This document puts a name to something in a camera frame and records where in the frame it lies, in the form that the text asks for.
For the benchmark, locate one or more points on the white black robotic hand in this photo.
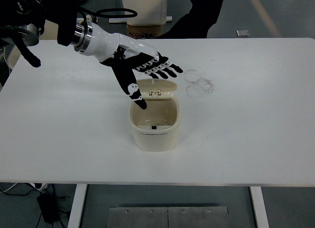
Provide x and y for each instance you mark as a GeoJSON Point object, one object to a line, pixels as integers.
{"type": "Point", "coordinates": [126, 55]}

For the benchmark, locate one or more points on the person in black clothing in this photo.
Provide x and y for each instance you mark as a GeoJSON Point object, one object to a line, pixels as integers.
{"type": "Point", "coordinates": [195, 24]}

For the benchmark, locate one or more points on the tall white bin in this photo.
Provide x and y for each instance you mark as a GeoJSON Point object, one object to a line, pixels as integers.
{"type": "Point", "coordinates": [147, 8]}

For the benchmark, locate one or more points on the small grey floor plate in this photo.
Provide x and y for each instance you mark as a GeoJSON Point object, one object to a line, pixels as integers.
{"type": "Point", "coordinates": [242, 33]}

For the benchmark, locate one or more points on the cardboard box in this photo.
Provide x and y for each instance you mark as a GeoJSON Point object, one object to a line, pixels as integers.
{"type": "Point", "coordinates": [144, 32]}

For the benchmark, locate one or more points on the white table leg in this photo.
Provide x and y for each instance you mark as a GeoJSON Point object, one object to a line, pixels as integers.
{"type": "Point", "coordinates": [77, 206]}
{"type": "Point", "coordinates": [259, 207]}

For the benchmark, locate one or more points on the right white table leg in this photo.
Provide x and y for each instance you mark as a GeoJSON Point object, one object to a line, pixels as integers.
{"type": "Point", "coordinates": [259, 207]}

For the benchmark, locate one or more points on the left white table leg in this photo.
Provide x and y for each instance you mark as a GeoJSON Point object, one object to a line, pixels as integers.
{"type": "Point", "coordinates": [77, 206]}

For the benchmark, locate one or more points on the white base bar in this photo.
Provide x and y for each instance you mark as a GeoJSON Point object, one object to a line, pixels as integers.
{"type": "Point", "coordinates": [140, 21]}

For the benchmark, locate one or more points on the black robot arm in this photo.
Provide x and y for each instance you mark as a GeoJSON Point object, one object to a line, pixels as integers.
{"type": "Point", "coordinates": [22, 23]}

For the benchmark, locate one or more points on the black power adapter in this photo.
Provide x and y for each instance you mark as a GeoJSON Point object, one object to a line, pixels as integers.
{"type": "Point", "coordinates": [48, 207]}

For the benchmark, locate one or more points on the cream trash can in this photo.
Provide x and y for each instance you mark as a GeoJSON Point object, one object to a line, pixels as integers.
{"type": "Point", "coordinates": [156, 129]}

